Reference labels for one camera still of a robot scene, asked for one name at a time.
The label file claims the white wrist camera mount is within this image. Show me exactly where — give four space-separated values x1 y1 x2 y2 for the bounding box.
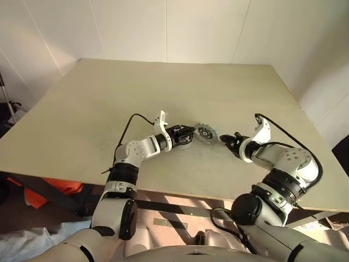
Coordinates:
239 114 272 163
153 110 173 151

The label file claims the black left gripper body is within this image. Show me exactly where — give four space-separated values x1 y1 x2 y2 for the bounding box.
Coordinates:
166 125 186 148

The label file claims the orange floor object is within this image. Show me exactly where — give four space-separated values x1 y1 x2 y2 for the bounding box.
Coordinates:
7 176 84 210

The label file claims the beige right robot thigh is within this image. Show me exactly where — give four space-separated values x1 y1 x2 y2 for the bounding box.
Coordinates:
204 229 238 247

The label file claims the beige robot thigh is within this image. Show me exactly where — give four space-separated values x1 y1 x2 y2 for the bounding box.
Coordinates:
124 226 154 255
204 229 238 247

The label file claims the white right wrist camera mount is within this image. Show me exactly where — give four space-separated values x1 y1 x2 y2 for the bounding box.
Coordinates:
239 114 272 163

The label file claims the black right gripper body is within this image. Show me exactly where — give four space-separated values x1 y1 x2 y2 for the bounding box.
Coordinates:
230 131 246 159

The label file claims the grey robot torso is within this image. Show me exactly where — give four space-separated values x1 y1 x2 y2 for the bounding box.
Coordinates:
119 244 254 262

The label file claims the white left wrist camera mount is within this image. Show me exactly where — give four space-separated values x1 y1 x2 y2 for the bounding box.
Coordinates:
153 110 173 151

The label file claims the beige left robot thigh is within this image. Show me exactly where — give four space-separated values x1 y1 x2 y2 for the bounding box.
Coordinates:
124 226 154 255

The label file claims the grey cloth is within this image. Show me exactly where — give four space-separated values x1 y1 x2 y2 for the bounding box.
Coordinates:
0 221 92 262

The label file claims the silver toothed gear ring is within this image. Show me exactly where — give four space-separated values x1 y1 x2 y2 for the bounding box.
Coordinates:
194 122 219 144

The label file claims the metal tripod stand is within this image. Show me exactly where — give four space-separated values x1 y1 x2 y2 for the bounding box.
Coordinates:
0 72 29 129

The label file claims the dark blue chair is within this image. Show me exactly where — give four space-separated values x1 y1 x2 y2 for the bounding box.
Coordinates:
331 138 349 177

